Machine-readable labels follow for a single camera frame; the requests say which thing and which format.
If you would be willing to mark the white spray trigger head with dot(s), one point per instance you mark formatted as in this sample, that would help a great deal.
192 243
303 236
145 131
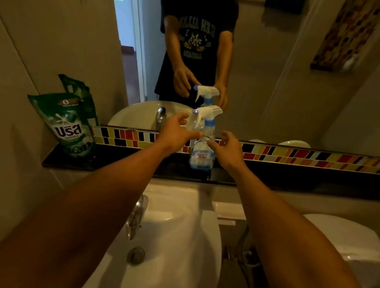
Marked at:
207 111

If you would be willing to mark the white toilet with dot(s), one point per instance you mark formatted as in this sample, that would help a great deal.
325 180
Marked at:
343 235

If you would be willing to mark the person's right hand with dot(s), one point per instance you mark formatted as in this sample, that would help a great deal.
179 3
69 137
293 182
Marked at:
231 155

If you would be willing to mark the person's left hand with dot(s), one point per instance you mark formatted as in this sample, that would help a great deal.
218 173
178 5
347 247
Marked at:
175 137

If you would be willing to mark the person's right forearm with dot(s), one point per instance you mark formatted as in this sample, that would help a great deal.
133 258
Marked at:
284 245

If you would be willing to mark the large wall mirror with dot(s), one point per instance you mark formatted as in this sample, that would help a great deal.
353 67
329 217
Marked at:
285 91

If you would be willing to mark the green detergent refill pouch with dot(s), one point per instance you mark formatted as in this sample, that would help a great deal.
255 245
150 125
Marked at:
65 124

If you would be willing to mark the black stone ledge shelf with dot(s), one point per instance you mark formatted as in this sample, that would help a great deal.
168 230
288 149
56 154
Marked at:
308 181

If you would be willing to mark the person's left forearm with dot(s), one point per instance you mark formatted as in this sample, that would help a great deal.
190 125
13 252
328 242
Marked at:
84 205

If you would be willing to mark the chrome sink drain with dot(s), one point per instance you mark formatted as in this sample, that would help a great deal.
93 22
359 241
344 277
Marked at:
136 255

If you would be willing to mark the colourful mosaic tile strip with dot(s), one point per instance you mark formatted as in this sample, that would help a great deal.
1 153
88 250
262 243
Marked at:
294 156

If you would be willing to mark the clear spray bottle blue label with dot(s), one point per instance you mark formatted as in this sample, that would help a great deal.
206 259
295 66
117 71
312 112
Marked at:
202 157

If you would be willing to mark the chrome faucet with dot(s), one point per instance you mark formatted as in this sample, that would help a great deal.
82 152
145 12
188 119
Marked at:
135 216

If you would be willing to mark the white ceramic sink basin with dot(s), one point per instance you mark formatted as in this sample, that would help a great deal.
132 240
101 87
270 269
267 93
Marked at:
178 250

